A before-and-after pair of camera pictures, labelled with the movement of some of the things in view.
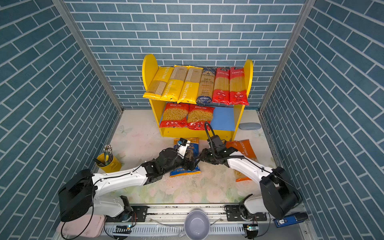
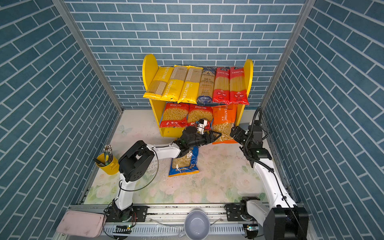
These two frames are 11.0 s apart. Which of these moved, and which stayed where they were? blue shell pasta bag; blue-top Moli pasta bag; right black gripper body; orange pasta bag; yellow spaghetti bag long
Moved: orange pasta bag; right black gripper body
Stayed: blue shell pasta bag; blue-top Moli pasta bag; yellow spaghetti bag long
